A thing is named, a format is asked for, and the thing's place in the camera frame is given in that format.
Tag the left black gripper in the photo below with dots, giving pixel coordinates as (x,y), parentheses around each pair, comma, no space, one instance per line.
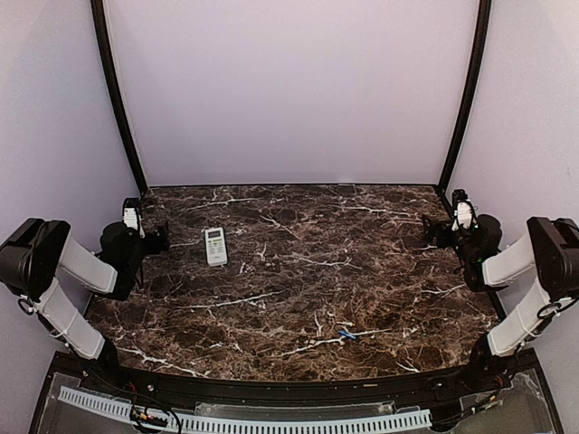
(154,247)

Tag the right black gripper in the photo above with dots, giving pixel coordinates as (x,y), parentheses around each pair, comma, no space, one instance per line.
(435,226)

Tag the white remote control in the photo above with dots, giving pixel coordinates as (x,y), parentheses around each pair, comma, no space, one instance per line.
(215,247)

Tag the blue battery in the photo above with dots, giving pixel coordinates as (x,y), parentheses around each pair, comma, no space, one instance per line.
(346,334)

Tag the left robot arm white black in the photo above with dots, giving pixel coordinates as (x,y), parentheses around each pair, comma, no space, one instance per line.
(46,268)

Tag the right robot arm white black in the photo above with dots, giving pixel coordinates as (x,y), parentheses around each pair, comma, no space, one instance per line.
(548,248)

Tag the clear acrylic plate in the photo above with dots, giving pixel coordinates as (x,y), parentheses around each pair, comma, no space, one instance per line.
(300,413)

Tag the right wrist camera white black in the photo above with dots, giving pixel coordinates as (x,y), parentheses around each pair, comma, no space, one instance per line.
(464,214)

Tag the black front rail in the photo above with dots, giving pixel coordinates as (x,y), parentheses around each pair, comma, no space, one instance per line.
(437,387)

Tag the white slotted cable duct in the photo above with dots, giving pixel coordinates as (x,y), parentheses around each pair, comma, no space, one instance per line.
(184,421)

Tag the right black frame post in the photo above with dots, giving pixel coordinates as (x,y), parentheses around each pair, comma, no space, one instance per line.
(468,94)

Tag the black frame post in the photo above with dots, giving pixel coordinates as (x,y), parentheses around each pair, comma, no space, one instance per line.
(468,94)
(116,100)

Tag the left black frame post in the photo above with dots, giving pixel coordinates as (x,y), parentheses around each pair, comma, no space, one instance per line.
(116,100)

